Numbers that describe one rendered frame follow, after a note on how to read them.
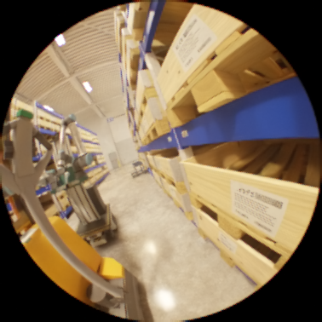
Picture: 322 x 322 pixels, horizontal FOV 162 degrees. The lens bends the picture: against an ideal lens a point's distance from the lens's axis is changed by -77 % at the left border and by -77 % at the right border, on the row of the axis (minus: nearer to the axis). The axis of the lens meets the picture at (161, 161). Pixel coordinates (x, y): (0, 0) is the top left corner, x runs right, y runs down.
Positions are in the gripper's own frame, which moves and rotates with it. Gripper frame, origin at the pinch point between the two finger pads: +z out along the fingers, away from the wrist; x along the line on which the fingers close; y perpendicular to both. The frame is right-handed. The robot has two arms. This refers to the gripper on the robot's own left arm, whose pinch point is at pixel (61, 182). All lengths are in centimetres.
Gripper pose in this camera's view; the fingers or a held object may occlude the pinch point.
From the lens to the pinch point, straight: 122.6
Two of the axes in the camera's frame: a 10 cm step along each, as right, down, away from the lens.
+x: 9.4, -2.3, 2.6
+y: 1.8, -3.4, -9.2
